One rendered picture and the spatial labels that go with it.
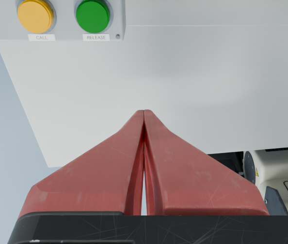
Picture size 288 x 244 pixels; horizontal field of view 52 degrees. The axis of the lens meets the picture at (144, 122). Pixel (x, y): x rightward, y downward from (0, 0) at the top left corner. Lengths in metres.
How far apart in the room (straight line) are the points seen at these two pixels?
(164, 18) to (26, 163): 1.60
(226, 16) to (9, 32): 0.31
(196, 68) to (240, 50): 0.08
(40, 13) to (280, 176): 0.66
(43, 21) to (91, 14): 0.06
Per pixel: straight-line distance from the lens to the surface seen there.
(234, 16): 0.51
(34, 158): 1.91
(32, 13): 0.39
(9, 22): 0.42
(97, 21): 0.38
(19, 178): 2.08
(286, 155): 0.83
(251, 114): 0.60
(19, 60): 0.56
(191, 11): 0.49
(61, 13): 0.40
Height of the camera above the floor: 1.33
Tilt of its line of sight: 55 degrees down
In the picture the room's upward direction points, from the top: 179 degrees counter-clockwise
